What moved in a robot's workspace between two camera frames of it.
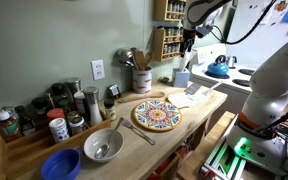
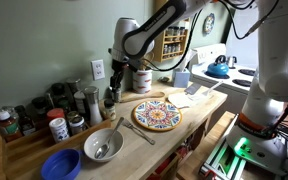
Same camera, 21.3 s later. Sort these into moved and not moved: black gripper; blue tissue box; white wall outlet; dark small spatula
Moved: black gripper
Not moved: dark small spatula; white wall outlet; blue tissue box
